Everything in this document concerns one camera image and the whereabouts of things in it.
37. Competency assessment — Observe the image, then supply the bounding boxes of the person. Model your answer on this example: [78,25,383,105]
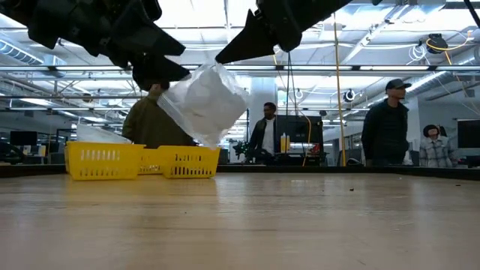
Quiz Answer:
[418,124,460,169]
[247,101,281,164]
[121,80,197,150]
[361,78,413,167]

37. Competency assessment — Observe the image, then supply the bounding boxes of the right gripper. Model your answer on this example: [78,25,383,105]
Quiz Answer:
[214,0,320,65]

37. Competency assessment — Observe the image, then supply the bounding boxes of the small cotton swab bag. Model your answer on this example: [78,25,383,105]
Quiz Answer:
[156,61,251,150]

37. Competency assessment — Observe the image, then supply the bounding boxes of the black computer monitor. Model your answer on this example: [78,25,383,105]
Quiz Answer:
[9,130,38,147]
[456,118,480,149]

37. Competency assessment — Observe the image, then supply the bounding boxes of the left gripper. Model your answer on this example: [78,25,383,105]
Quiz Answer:
[28,0,191,92]

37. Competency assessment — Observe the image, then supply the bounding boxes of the large black screen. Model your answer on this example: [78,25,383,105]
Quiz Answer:
[277,115,324,157]

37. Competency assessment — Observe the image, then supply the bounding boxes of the silver ventilation duct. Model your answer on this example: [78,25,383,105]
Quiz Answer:
[367,69,480,110]
[0,39,57,67]

